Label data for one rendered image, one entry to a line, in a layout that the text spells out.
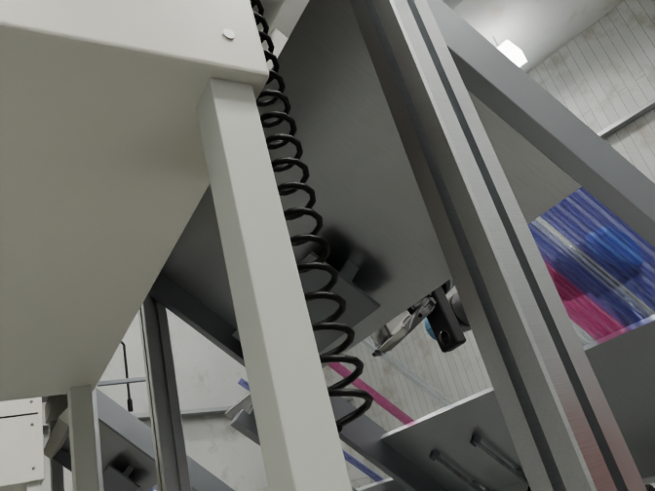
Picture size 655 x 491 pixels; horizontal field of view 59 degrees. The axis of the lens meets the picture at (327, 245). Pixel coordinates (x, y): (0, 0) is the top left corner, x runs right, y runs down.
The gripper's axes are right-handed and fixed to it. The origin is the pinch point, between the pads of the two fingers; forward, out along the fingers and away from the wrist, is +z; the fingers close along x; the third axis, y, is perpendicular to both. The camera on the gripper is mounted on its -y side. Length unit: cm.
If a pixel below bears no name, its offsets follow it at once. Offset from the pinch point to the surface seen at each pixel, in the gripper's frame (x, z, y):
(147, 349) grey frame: -21.6, 20.5, 26.2
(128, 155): 39, 37, 30
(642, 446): 22.0, -5.2, -30.9
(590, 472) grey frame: 53, 38, -2
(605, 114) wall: -279, -850, -62
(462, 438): -2.7, -2.5, -19.8
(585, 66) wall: -272, -900, 12
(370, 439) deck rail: -19.0, 0.7, -12.3
